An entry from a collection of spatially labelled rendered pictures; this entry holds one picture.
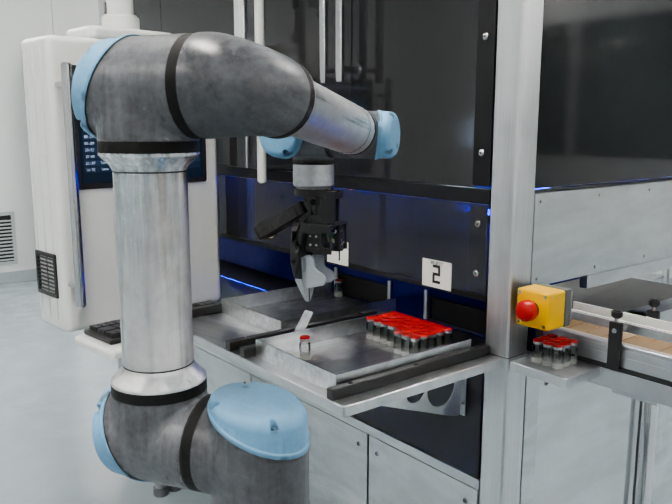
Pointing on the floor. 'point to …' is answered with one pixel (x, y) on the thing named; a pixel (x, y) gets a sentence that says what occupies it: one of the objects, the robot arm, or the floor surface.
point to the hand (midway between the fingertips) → (304, 294)
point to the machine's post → (510, 242)
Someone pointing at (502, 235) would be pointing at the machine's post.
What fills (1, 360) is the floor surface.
